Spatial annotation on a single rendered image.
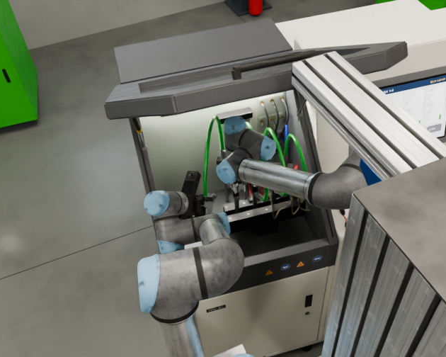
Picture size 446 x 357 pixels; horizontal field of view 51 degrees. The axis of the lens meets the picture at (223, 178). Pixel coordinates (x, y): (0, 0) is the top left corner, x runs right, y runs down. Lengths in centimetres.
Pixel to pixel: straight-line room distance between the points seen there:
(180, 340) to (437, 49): 144
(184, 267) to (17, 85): 334
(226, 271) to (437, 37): 133
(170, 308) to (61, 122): 348
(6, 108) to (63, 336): 209
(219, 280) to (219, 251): 6
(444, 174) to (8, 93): 383
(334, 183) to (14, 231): 272
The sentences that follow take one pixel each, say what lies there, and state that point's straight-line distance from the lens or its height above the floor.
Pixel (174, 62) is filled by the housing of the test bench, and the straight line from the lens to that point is 193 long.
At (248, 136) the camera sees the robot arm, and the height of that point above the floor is 148.
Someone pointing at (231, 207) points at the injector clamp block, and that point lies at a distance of 201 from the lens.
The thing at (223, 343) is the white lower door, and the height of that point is 37.
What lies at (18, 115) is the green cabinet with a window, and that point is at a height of 16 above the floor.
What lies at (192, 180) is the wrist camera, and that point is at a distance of 157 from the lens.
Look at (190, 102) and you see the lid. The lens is 93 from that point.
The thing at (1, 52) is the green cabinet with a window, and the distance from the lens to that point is 405.
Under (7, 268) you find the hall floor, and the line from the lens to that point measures 342.
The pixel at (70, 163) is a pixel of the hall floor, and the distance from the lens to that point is 393.
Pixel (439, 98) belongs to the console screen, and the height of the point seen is 132.
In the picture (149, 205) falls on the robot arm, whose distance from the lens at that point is 140.
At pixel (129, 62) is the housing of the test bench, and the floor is 150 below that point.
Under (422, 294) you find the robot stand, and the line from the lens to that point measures 60.
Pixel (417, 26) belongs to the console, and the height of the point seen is 155.
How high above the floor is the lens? 249
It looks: 45 degrees down
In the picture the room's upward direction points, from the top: 5 degrees counter-clockwise
